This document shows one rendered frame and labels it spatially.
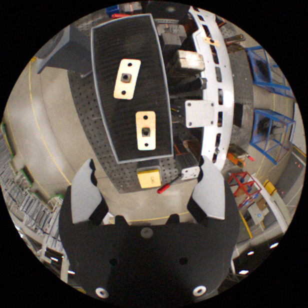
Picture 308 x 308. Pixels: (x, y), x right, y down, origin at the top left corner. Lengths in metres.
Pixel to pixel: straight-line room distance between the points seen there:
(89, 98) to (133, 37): 0.60
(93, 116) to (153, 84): 0.62
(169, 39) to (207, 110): 0.23
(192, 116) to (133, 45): 0.22
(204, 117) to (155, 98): 0.16
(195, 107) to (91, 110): 0.68
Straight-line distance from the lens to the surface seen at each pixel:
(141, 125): 0.20
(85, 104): 0.80
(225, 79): 0.51
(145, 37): 0.25
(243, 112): 0.56
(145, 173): 0.27
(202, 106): 0.29
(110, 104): 0.21
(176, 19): 0.42
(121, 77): 0.20
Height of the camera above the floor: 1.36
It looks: 59 degrees down
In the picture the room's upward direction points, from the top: 175 degrees clockwise
